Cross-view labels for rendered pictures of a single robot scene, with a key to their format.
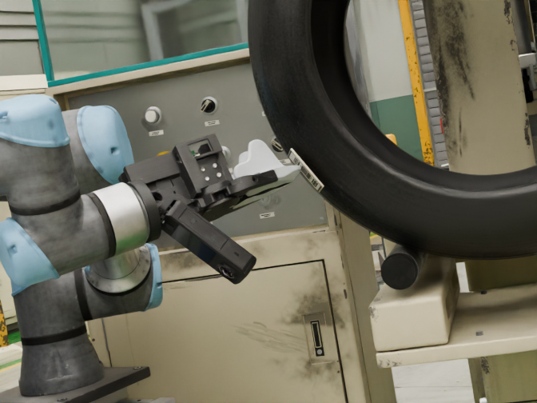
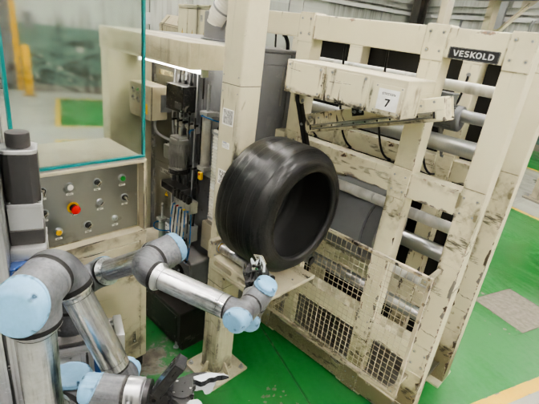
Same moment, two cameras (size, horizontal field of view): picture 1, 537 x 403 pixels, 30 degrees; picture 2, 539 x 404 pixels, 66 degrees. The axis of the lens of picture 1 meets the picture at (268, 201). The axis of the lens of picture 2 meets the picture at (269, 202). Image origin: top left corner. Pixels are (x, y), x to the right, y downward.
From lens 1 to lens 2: 1.58 m
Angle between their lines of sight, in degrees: 63
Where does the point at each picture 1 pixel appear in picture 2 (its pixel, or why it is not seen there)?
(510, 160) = not seen: hidden behind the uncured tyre
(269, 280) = (119, 251)
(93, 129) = (183, 248)
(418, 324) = not seen: hidden behind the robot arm
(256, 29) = (258, 220)
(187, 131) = (85, 192)
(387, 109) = not seen: outside the picture
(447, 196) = (288, 260)
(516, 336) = (286, 288)
